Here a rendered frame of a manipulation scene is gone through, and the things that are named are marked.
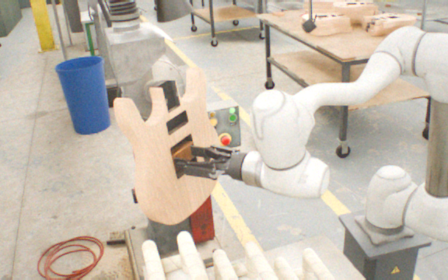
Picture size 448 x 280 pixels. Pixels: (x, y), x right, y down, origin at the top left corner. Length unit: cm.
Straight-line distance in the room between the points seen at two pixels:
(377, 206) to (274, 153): 84
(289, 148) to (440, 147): 64
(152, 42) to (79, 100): 312
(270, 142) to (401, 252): 99
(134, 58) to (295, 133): 68
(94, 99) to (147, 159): 341
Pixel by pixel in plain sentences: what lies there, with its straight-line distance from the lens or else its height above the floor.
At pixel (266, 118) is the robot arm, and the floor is 147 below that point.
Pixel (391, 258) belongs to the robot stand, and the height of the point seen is 65.
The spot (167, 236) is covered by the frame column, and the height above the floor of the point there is 40.
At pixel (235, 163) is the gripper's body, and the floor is 128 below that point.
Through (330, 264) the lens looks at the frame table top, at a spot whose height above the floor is 93.
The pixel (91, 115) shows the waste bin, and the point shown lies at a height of 21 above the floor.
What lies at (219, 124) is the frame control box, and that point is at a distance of 186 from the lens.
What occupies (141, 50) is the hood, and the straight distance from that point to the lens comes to 140.
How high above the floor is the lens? 183
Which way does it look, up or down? 26 degrees down
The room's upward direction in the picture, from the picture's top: 5 degrees counter-clockwise
